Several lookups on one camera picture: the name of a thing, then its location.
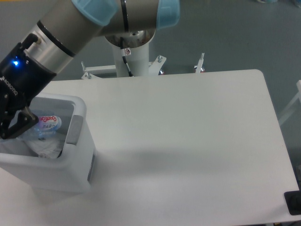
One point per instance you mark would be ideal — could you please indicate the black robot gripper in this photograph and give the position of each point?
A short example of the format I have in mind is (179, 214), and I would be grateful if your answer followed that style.
(21, 80)

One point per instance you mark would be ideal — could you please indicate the crushed clear plastic bottle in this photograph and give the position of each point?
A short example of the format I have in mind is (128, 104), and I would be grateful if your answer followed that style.
(46, 127)

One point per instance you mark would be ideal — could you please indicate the clear plastic bag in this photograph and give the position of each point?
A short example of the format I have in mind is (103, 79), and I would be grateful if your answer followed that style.
(50, 147)

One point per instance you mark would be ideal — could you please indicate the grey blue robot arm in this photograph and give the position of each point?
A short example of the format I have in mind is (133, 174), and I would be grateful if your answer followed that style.
(57, 38)

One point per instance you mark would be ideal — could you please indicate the white trash can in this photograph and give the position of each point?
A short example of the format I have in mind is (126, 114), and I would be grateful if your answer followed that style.
(72, 170)

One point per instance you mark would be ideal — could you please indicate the black device at table edge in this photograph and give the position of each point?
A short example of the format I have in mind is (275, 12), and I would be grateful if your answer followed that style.
(293, 201)

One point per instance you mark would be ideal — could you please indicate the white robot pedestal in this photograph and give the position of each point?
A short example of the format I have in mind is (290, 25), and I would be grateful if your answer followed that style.
(128, 62)

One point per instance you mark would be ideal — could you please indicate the white frame at right edge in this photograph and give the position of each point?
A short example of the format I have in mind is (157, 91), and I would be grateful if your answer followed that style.
(291, 107)

